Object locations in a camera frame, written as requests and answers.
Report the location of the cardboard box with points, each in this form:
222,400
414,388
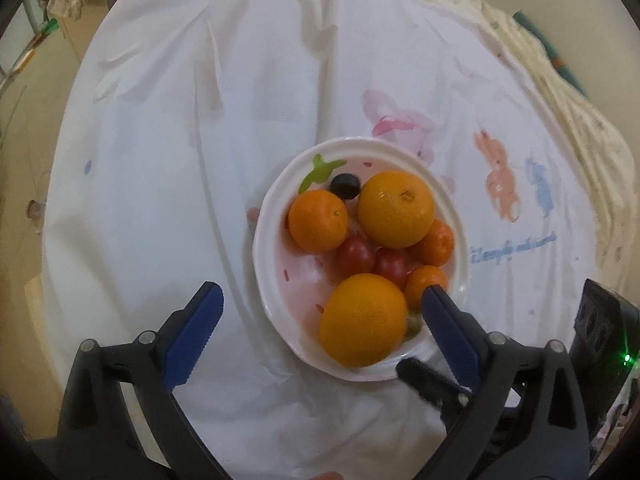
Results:
87,30

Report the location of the white printed cloth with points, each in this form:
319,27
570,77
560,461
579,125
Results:
175,160

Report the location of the large orange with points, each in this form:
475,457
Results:
396,208

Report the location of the green grape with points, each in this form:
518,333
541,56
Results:
412,325

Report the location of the yellowish orange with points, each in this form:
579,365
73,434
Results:
363,319

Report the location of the teal cloth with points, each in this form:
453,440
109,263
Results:
557,57

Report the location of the small tangerine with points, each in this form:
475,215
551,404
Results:
422,282
439,242

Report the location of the cream blanket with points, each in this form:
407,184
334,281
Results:
560,85

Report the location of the dark purple grape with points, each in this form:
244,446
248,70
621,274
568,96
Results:
344,185

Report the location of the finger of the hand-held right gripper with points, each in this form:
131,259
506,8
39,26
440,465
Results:
427,380

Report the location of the pink strawberry pattern plate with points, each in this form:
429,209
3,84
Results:
295,280

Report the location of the red cherry tomato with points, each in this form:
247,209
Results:
355,256
392,266

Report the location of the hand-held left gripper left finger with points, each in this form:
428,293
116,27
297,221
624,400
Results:
192,337

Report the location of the green plastic brush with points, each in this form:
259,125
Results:
50,25

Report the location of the deep orange mandarin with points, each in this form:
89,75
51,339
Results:
318,220

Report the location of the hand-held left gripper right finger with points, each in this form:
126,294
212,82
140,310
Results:
452,335

